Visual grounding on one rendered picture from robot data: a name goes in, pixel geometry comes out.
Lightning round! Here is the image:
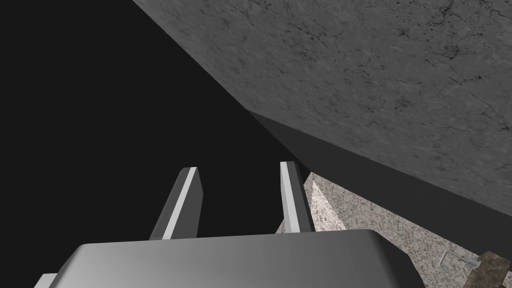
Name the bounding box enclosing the silver wire handle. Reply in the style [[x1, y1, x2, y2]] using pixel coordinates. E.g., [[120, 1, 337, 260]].
[[438, 251, 482, 269]]

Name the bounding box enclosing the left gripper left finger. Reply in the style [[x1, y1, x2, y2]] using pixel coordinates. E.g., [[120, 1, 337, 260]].
[[149, 166, 204, 241]]

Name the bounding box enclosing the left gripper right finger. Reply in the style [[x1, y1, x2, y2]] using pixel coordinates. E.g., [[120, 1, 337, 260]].
[[279, 160, 316, 235]]

